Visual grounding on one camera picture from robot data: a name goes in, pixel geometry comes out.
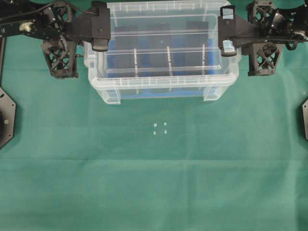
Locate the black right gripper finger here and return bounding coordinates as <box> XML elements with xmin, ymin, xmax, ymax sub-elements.
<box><xmin>218</xmin><ymin>6</ymin><xmax>266</xmax><ymax>39</ymax></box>
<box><xmin>220</xmin><ymin>37</ymin><xmax>265</xmax><ymax>57</ymax></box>

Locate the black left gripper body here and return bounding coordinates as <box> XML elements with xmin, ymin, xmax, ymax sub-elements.
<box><xmin>41</xmin><ymin>1</ymin><xmax>78</xmax><ymax>79</ymax></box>

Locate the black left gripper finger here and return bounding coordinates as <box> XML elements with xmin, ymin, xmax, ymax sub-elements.
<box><xmin>65</xmin><ymin>23</ymin><xmax>111</xmax><ymax>51</ymax></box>
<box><xmin>74</xmin><ymin>0</ymin><xmax>110</xmax><ymax>24</ymax></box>

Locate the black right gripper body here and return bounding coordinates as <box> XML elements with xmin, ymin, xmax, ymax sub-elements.
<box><xmin>245</xmin><ymin>0</ymin><xmax>283</xmax><ymax>76</ymax></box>

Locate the clear plastic box lid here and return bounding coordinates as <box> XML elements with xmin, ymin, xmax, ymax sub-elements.
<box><xmin>103</xmin><ymin>0</ymin><xmax>230</xmax><ymax>75</ymax></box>

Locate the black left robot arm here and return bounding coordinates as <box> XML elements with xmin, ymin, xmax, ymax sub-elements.
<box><xmin>0</xmin><ymin>0</ymin><xmax>111</xmax><ymax>79</ymax></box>

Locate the black RealSense box left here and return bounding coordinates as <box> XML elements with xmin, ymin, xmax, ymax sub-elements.
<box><xmin>113</xmin><ymin>25</ymin><xmax>139</xmax><ymax>78</ymax></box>

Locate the black realsense box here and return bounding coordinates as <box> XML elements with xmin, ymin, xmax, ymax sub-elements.
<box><xmin>113</xmin><ymin>25</ymin><xmax>139</xmax><ymax>78</ymax></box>
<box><xmin>184</xmin><ymin>21</ymin><xmax>209</xmax><ymax>76</ymax></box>
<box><xmin>146</xmin><ymin>23</ymin><xmax>173</xmax><ymax>78</ymax></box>

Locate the black RealSense box right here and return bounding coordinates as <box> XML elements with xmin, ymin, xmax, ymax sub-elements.
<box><xmin>184</xmin><ymin>21</ymin><xmax>209</xmax><ymax>76</ymax></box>

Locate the black RealSense box middle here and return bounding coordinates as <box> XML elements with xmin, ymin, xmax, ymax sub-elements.
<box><xmin>146</xmin><ymin>23</ymin><xmax>173</xmax><ymax>78</ymax></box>

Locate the clear plastic storage box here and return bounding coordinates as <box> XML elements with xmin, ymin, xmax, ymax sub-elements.
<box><xmin>84</xmin><ymin>0</ymin><xmax>241</xmax><ymax>104</ymax></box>

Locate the blue foam liner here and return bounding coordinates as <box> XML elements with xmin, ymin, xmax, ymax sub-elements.
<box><xmin>106</xmin><ymin>38</ymin><xmax>221</xmax><ymax>100</ymax></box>

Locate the green table cloth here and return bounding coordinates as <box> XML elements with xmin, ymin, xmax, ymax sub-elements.
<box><xmin>0</xmin><ymin>36</ymin><xmax>308</xmax><ymax>231</ymax></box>

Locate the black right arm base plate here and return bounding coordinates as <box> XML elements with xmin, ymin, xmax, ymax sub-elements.
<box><xmin>302</xmin><ymin>99</ymin><xmax>308</xmax><ymax>140</ymax></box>

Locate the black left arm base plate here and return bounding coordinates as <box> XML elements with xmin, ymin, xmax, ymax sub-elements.
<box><xmin>0</xmin><ymin>88</ymin><xmax>16</xmax><ymax>149</ymax></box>

